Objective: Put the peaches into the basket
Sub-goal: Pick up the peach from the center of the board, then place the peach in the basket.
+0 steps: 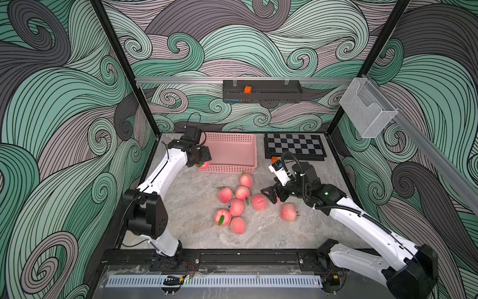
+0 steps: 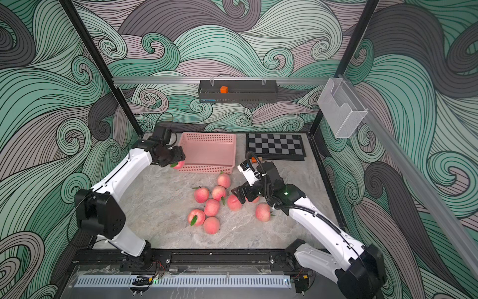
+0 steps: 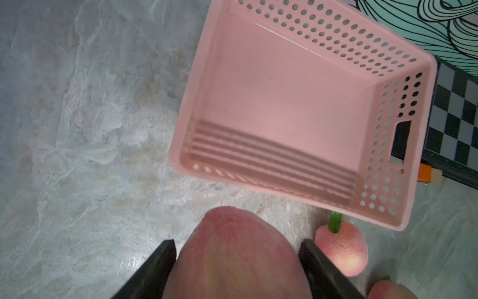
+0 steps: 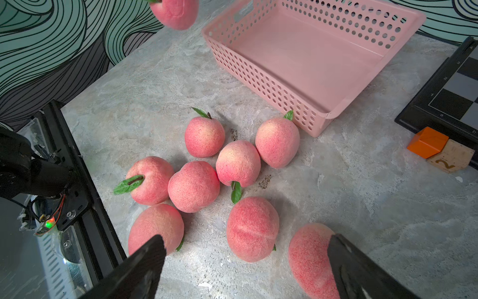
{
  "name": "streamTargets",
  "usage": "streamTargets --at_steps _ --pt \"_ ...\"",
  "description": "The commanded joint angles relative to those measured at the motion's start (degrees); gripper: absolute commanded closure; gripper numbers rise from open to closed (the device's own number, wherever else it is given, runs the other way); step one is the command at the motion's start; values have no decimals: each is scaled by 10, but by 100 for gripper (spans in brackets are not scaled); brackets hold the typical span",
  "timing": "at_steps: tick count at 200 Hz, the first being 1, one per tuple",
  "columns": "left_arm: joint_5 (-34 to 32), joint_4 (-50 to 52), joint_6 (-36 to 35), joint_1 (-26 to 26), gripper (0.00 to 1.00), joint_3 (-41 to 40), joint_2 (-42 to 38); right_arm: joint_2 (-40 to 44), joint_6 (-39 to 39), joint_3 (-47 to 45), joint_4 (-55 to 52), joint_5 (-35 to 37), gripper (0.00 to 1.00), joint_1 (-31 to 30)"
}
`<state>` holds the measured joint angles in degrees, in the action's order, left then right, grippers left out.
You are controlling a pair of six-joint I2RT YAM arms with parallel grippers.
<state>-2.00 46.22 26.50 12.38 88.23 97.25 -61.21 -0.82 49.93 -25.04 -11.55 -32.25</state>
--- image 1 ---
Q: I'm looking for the white slotted cable duct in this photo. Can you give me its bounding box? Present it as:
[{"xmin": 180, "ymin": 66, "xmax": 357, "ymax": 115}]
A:
[{"xmin": 105, "ymin": 274, "xmax": 322, "ymax": 289}]

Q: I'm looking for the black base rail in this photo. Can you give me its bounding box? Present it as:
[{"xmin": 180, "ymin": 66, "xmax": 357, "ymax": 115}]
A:
[{"xmin": 100, "ymin": 249, "xmax": 332, "ymax": 270}]

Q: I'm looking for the pink plastic basket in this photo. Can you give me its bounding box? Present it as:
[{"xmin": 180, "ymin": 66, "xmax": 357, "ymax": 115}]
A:
[{"xmin": 199, "ymin": 132, "xmax": 258, "ymax": 174}]

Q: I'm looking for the peach front bottom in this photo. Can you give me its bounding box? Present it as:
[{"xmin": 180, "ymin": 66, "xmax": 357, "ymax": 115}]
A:
[{"xmin": 230, "ymin": 217, "xmax": 246, "ymax": 235}]

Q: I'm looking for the aluminium rail back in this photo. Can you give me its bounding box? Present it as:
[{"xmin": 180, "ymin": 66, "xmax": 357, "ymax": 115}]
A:
[{"xmin": 135, "ymin": 76, "xmax": 356, "ymax": 87}]

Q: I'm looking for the clear acrylic wall box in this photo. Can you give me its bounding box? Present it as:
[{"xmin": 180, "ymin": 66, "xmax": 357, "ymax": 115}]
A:
[{"xmin": 339, "ymin": 77, "xmax": 398, "ymax": 139}]

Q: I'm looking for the black wall tray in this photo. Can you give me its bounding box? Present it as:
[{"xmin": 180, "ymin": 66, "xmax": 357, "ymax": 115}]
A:
[{"xmin": 222, "ymin": 79, "xmax": 303, "ymax": 107}]

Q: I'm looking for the peach nearest basket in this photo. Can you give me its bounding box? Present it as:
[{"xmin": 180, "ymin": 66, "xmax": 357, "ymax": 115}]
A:
[{"xmin": 239, "ymin": 172, "xmax": 253, "ymax": 189}]

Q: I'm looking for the aluminium rail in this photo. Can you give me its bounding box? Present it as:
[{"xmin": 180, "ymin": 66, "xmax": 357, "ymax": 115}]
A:
[
  {"xmin": 135, "ymin": 76, "xmax": 356, "ymax": 87},
  {"xmin": 362, "ymin": 75, "xmax": 478, "ymax": 213}
]

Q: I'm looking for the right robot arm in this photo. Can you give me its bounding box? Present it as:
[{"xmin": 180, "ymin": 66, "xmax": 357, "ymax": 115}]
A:
[{"xmin": 261, "ymin": 160, "xmax": 438, "ymax": 299}]

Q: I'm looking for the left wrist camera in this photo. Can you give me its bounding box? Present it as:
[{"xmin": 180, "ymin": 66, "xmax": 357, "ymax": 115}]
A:
[{"xmin": 183, "ymin": 125, "xmax": 202, "ymax": 144}]

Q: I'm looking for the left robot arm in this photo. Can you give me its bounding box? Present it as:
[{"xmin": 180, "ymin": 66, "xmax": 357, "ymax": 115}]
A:
[{"xmin": 121, "ymin": 133, "xmax": 212, "ymax": 264}]

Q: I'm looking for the aluminium rail right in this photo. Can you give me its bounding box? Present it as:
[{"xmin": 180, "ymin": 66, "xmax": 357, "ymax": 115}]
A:
[{"xmin": 362, "ymin": 75, "xmax": 478, "ymax": 213}]

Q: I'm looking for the black grey chessboard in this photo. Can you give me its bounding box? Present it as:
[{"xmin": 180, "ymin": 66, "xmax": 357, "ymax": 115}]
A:
[{"xmin": 264, "ymin": 133, "xmax": 327, "ymax": 161}]

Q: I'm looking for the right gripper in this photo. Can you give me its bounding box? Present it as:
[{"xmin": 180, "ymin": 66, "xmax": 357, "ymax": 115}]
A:
[{"xmin": 263, "ymin": 174, "xmax": 310, "ymax": 201}]

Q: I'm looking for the peach with leaf front-left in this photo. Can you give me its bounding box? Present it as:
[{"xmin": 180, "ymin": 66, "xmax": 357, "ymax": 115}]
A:
[{"xmin": 214, "ymin": 209, "xmax": 232, "ymax": 226}]

